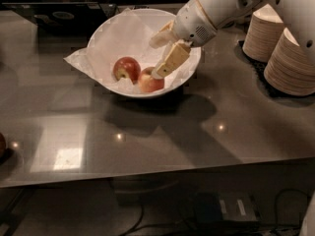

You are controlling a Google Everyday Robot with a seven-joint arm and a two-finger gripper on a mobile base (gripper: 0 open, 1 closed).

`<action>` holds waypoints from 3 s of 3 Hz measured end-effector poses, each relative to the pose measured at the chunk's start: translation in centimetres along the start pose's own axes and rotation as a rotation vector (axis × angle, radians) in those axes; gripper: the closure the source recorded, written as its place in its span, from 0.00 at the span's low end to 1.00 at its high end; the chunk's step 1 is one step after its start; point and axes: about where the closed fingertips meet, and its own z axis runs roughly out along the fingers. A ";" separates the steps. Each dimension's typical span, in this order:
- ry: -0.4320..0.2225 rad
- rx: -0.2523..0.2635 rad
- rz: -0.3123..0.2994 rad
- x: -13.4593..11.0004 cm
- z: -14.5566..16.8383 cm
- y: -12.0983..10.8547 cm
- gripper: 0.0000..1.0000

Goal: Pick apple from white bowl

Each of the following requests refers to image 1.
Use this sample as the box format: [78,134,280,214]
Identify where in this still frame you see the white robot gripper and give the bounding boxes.
[149,0,218,80]

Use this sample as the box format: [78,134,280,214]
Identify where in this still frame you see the red yellow apple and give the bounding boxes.
[138,67,164,92]

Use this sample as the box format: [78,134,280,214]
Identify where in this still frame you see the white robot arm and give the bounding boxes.
[150,0,315,79]

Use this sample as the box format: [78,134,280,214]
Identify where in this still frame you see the red apple left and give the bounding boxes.
[113,57,141,84]

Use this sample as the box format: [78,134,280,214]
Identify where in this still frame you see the white bowl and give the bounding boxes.
[87,8,202,99]

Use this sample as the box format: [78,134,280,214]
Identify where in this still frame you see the white paper napkin liner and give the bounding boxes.
[64,9,192,95]

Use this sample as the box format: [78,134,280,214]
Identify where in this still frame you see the black mat under plates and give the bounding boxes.
[242,50,305,97]

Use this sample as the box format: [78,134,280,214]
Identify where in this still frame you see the rear stack of paper plates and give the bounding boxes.
[242,4,284,63]

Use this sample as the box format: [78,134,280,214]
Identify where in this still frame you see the stack of paper plates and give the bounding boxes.
[242,4,284,63]
[264,29,315,96]

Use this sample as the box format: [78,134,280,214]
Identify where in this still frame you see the front stack of paper plates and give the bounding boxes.
[264,29,315,96]

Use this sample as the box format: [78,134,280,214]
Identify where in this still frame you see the black tray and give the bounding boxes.
[4,2,117,34]

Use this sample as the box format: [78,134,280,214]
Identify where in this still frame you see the black power box on floor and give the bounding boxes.
[193,192,260,223]

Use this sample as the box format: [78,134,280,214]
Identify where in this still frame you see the black cable on floor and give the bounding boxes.
[117,188,311,236]

